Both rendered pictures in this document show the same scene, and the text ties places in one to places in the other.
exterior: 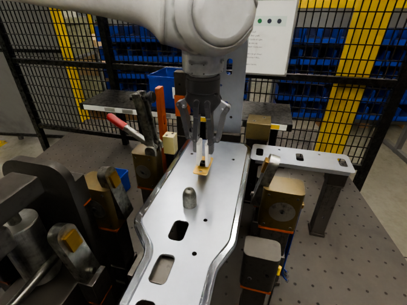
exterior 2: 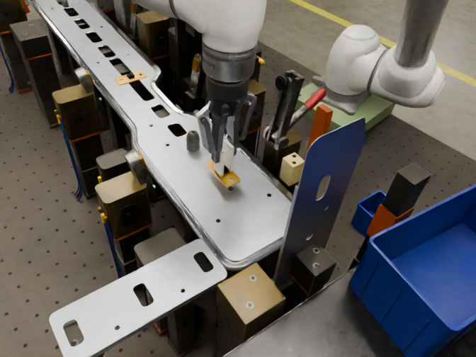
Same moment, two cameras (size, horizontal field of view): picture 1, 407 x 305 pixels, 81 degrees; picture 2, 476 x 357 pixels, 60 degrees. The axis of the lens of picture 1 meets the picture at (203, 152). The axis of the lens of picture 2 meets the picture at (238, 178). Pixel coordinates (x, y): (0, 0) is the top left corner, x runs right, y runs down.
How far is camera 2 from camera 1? 1.08 m
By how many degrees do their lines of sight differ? 89
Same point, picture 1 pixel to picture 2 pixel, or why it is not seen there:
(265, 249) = (110, 159)
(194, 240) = (159, 130)
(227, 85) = (316, 212)
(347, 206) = not seen: outside the picture
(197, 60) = not seen: hidden behind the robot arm
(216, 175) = (207, 185)
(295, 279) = not seen: hidden behind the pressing
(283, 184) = (122, 186)
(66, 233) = (197, 59)
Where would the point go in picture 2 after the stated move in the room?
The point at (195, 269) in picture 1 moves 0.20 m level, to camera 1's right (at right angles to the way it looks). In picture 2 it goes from (141, 120) to (71, 159)
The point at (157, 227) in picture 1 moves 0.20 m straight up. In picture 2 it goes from (192, 122) to (190, 49)
